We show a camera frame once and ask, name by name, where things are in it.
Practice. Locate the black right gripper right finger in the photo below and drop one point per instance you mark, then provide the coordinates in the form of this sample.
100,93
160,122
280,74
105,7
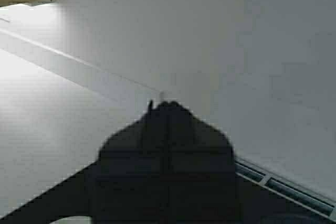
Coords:
204,185

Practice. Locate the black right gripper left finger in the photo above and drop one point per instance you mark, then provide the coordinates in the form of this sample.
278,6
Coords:
126,179

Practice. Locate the white round pan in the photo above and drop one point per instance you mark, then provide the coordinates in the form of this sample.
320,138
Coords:
73,220

